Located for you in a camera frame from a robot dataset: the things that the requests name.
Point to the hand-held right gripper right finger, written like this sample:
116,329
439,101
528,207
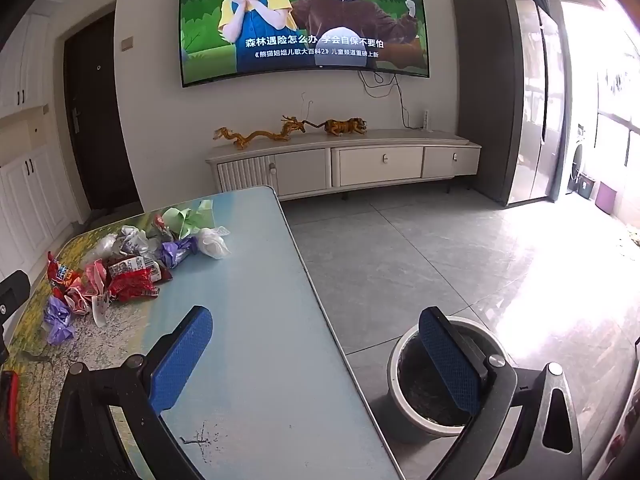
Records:
450,365

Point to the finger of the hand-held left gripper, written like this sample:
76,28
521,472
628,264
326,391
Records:
14,292

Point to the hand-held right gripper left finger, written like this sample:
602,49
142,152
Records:
182,355

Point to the grey round trash bin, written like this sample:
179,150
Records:
425,400

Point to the red orange snack packet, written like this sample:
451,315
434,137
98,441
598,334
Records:
62,271

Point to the purple wrapper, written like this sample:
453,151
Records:
59,317
175,252

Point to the white paper wrapper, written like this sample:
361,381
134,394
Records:
100,312

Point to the red crinkled snack packet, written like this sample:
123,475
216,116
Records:
135,280

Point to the white base cabinets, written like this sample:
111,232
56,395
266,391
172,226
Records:
35,205

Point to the white plastic bag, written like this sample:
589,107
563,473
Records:
212,245

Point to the red edged dark object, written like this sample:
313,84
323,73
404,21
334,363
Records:
10,410

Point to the silver white wrapper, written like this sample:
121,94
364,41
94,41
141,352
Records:
132,240

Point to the small red round wrapper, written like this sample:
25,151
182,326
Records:
161,227

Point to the green paper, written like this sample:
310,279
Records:
185,220

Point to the dark brown door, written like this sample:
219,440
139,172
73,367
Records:
100,120

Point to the white television cabinet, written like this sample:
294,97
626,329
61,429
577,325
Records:
350,165

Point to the dark storage box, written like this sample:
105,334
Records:
586,187

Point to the purple plastic bin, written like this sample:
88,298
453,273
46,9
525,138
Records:
606,197

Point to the golden dragon figurine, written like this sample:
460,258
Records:
260,136

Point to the washing machine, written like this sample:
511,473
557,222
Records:
582,160

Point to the white power strip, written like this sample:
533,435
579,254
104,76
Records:
426,120

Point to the orange tiger figurine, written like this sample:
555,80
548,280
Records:
345,126

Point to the grey refrigerator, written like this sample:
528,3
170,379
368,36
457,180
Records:
520,100

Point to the white wall cabinets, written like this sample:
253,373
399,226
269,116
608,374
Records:
22,70

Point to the wall light switch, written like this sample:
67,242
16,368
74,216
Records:
127,43

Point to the wall mounted television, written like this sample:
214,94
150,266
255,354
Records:
305,20

